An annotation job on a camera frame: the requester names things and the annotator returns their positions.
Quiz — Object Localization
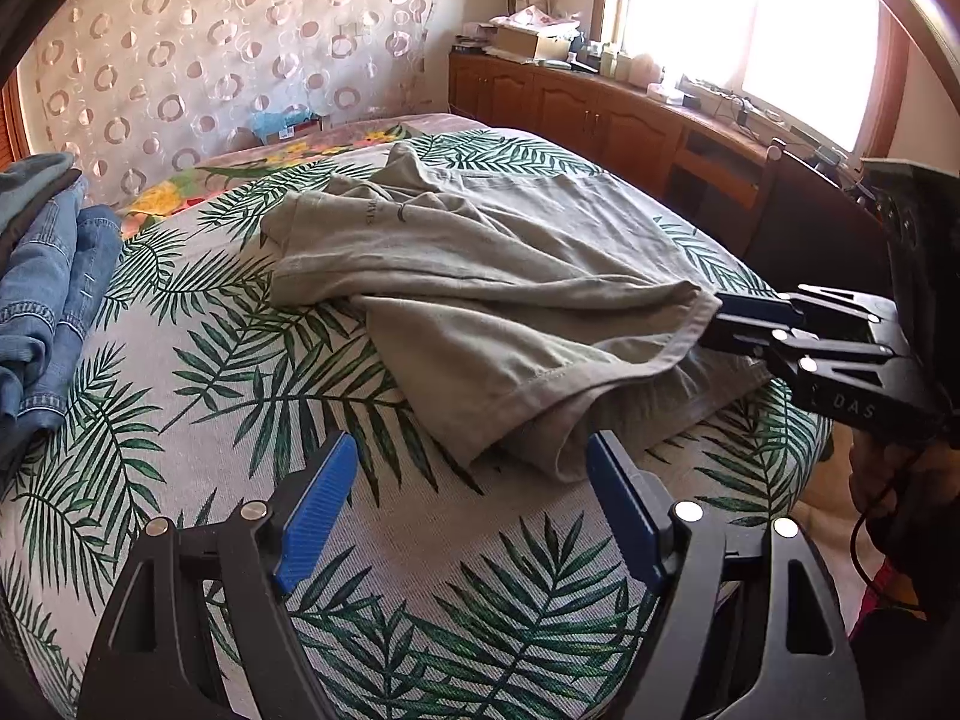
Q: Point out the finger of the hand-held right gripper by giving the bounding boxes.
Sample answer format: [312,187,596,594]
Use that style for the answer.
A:
[716,283,899,332]
[700,313,914,392]

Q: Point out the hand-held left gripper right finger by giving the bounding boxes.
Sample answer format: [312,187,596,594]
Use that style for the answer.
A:
[586,431,856,720]

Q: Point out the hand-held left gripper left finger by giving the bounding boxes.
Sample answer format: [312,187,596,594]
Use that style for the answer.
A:
[77,431,359,720]

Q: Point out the grey t-shirt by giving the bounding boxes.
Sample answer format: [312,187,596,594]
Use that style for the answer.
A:
[266,141,773,485]

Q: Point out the person's right hand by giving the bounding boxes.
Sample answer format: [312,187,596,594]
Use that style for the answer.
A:
[850,431,912,518]

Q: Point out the dark wooden chair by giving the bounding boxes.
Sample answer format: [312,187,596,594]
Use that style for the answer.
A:
[739,139,893,293]

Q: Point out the palm leaf print blanket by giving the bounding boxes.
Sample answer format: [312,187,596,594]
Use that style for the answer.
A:
[0,127,835,720]

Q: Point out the wooden cabinet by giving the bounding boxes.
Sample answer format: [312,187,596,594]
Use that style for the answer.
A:
[448,49,848,256]

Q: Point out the window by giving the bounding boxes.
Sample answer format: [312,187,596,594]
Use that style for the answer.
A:
[600,0,893,155]

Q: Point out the blue denim jeans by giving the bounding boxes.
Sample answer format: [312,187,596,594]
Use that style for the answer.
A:
[0,184,125,466]

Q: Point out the floral blanket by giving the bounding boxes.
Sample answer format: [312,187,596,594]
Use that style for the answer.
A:
[120,112,481,241]

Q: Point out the cardboard box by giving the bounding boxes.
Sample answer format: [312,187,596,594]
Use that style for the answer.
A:
[495,24,582,61]

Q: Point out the grey-blue folded garment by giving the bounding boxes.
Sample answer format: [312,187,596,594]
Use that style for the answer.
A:
[0,152,85,245]

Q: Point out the black cable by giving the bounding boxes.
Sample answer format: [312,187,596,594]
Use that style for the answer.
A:
[850,465,927,610]

